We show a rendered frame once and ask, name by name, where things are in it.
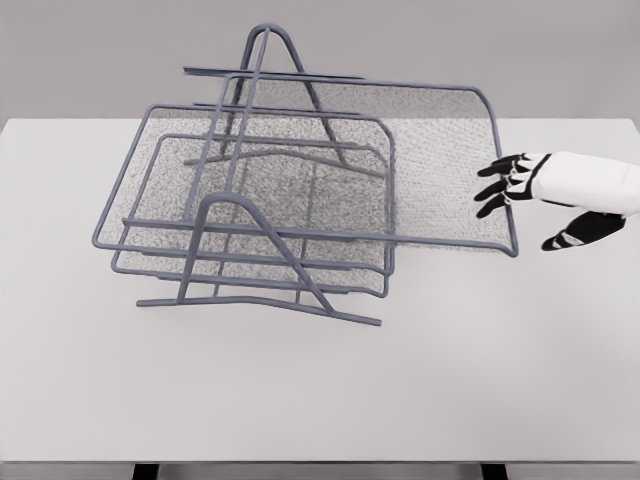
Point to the large grey mesh tray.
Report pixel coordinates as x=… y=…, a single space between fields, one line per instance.
x=440 y=190

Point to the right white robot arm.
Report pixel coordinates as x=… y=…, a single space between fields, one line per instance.
x=634 y=189

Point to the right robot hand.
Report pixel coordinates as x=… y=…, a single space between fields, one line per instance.
x=575 y=180

